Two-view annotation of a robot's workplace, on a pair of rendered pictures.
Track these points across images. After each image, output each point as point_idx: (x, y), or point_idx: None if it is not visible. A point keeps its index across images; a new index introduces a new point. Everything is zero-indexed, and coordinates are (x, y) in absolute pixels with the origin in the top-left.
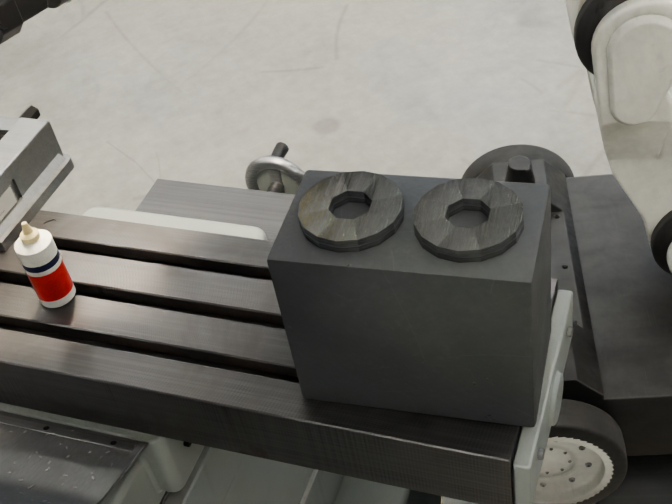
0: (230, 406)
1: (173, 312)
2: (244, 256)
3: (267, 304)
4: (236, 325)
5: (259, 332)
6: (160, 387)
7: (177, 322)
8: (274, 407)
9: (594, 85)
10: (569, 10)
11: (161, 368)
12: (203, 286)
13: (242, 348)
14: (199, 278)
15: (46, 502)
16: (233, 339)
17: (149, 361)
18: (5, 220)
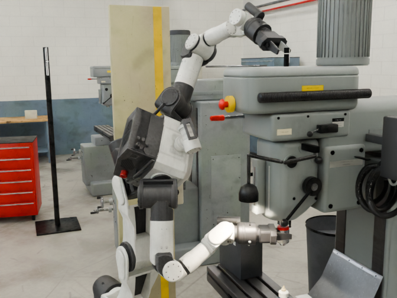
0: (273, 280)
1: (265, 295)
2: (241, 294)
3: (249, 287)
4: (258, 287)
5: (256, 284)
6: (280, 288)
7: (266, 293)
8: (267, 277)
9: (150, 270)
10: (147, 256)
11: (277, 290)
12: (255, 295)
13: (262, 284)
14: (254, 296)
15: (313, 295)
16: (261, 286)
17: (278, 291)
18: None
